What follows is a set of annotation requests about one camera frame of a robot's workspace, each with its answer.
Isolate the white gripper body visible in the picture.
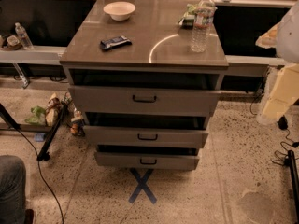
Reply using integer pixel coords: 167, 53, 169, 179
256, 63, 299, 125

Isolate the clear plastic water bottle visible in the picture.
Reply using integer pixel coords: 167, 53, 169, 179
191, 0, 216, 52

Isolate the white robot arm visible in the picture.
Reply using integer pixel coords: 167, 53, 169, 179
255, 1, 299, 125

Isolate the white paper bowl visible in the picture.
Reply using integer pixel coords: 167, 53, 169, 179
103, 2, 135, 21

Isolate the small water bottle on shelf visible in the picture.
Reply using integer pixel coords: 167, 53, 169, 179
15, 22, 34, 49

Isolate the brown bowl with items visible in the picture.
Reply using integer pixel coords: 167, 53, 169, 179
0, 35, 21, 51

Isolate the black stand at right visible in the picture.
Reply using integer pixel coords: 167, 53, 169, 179
286, 150, 299, 222

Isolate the green chip bag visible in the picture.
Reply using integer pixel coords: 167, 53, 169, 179
178, 4, 197, 28

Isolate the grey three-drawer cabinet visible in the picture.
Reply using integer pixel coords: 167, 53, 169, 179
61, 0, 228, 157

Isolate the dark blue snack bar wrapper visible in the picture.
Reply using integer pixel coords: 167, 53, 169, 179
99, 35, 132, 51

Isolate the blue tape cross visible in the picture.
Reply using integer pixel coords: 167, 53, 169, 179
129, 168, 157, 204

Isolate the bottom grey drawer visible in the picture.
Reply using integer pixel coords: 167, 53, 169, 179
94, 152, 199, 171

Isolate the grey drawer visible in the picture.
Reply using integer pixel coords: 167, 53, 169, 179
69, 86, 220, 116
94, 152, 199, 171
84, 126, 208, 149

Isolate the middle grey drawer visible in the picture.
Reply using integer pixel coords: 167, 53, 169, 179
84, 126, 208, 149

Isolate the top grey drawer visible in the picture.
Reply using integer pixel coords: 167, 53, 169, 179
69, 86, 220, 116

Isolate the small figurine on floor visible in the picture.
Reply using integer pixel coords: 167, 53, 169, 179
70, 110, 85, 136

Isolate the brown snack bag on floor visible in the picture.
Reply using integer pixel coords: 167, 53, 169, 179
46, 93, 62, 126

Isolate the green bag on floor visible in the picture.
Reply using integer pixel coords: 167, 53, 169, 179
25, 105, 46, 126

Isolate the person's leg in jeans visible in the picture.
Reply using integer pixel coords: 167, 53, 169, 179
0, 155, 26, 224

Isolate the black power adapter with cable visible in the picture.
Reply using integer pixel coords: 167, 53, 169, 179
249, 91, 299, 149

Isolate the grey metal shelf rail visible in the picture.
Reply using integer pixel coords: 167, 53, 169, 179
0, 46, 65, 65

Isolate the black floor cable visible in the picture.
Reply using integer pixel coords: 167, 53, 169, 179
15, 128, 65, 224

